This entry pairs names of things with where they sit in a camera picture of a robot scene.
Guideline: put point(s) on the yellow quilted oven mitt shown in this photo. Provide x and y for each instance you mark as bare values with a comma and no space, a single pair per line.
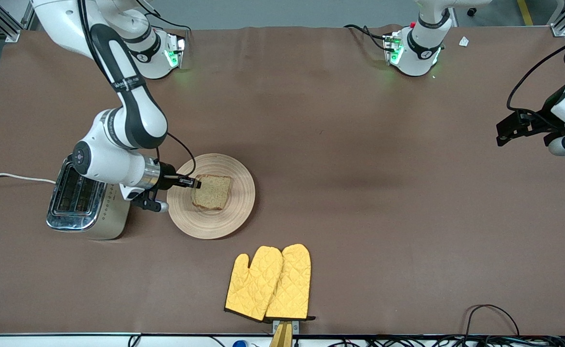
253,289
292,284

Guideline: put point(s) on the beige chrome toaster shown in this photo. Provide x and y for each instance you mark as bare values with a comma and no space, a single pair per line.
77,212

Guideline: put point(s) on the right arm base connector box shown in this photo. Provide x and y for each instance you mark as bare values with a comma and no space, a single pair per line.
178,48

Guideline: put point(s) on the brown table cover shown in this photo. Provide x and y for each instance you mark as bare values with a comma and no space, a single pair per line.
311,86

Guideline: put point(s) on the blue cap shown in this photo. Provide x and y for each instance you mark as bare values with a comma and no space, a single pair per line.
240,344

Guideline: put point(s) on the small metal bracket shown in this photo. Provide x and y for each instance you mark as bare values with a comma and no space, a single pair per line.
295,326

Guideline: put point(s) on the round wooden plate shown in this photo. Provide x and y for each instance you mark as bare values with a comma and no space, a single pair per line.
215,224

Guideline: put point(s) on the wooden stick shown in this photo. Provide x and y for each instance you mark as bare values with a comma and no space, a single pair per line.
282,337

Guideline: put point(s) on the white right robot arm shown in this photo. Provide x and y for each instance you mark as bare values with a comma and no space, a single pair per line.
137,120

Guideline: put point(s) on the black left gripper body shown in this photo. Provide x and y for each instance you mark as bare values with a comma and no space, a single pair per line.
538,123

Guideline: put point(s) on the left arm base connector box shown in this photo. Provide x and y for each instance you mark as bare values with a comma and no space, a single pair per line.
392,48

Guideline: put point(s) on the brown toast slice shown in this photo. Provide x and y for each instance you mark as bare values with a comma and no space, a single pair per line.
212,193

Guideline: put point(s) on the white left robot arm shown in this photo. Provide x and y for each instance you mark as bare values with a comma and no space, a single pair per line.
419,60

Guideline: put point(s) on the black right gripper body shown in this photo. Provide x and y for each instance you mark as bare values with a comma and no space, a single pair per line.
167,176

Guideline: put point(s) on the white paper scrap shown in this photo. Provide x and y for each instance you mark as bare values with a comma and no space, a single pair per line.
464,41

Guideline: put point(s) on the black chair caster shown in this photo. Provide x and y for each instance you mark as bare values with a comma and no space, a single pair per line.
472,11

